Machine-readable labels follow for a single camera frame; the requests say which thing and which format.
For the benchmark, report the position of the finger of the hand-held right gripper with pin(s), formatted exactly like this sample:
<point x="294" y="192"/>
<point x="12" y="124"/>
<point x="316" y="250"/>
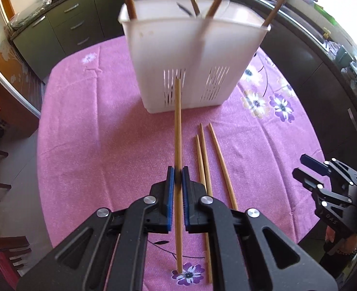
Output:
<point x="305" y="180"/>
<point x="315" y="163"/>

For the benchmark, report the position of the green lower kitchen cabinets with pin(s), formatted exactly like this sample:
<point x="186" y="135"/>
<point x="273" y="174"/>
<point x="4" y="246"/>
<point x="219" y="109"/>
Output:
<point x="60" y="21"/>

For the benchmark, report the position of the white plastic utensil holder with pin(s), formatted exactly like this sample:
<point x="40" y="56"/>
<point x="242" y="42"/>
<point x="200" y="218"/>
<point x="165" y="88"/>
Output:
<point x="166" y="45"/>

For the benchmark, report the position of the green plastic tray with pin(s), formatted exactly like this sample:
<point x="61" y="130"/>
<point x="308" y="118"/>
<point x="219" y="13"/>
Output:
<point x="324" y="9"/>

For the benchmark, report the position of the kitchen window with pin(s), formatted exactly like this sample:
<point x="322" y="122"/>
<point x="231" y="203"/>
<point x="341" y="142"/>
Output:
<point x="354" y="6"/>

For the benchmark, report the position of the wooden chair with red cushion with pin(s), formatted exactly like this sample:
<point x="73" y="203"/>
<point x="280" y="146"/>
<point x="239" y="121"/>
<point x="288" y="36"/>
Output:
<point x="8" y="257"/>

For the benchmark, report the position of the purple floral tablecloth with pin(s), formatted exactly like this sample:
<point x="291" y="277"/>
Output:
<point x="90" y="127"/>

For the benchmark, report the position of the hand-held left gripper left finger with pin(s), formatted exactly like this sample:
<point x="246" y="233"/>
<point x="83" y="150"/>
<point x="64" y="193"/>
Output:
<point x="170" y="188"/>

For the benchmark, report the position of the small soap dispenser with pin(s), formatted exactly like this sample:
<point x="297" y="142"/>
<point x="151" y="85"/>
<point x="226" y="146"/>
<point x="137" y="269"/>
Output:
<point x="326" y="34"/>

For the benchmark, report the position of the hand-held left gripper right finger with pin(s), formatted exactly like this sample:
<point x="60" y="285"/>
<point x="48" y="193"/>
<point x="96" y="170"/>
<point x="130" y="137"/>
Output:
<point x="186" y="200"/>

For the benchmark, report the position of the grey cup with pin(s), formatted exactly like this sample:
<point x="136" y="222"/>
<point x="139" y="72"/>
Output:
<point x="342" y="56"/>

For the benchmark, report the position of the person's right hand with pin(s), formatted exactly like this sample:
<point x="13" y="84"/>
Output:
<point x="330" y="235"/>

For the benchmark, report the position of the clear plastic bag bundle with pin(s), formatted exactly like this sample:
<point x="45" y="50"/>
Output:
<point x="29" y="15"/>

